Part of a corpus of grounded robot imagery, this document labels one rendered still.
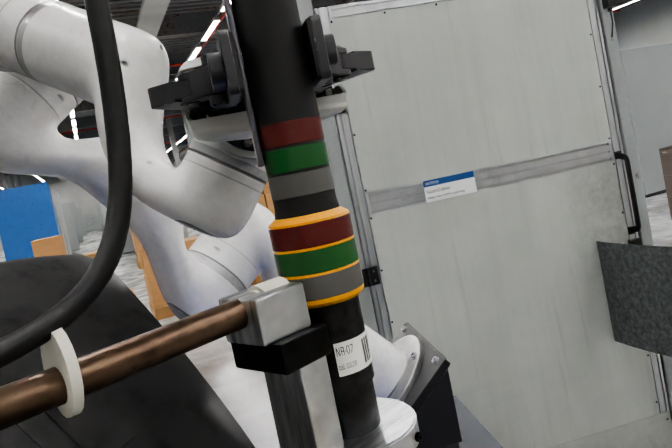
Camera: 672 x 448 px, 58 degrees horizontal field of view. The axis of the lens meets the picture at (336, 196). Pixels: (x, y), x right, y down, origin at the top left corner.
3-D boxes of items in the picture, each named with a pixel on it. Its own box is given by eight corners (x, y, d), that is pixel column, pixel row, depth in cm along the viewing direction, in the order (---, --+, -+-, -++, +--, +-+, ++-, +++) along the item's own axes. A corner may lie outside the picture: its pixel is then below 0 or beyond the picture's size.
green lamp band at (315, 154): (296, 170, 29) (291, 146, 29) (254, 179, 31) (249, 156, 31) (343, 161, 31) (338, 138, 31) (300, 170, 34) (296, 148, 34)
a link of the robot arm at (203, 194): (-30, 126, 60) (204, 240, 49) (39, -16, 61) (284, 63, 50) (39, 150, 69) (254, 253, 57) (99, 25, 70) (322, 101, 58)
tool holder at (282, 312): (331, 522, 26) (284, 300, 25) (234, 484, 31) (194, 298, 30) (447, 428, 32) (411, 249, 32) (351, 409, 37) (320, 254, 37)
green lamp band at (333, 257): (317, 277, 29) (312, 252, 28) (261, 278, 32) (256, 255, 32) (376, 254, 32) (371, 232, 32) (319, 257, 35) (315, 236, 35)
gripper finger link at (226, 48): (240, 109, 36) (245, 92, 29) (186, 119, 35) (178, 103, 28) (229, 56, 35) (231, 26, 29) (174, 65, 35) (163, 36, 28)
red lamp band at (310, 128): (290, 144, 29) (285, 119, 29) (248, 155, 31) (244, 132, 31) (338, 136, 31) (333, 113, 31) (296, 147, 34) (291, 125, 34)
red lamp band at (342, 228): (312, 250, 28) (306, 225, 28) (255, 254, 32) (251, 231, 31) (371, 230, 32) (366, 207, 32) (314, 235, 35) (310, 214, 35)
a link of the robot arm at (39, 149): (279, 265, 103) (224, 347, 96) (243, 260, 112) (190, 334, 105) (39, 35, 79) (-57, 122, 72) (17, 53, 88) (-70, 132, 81)
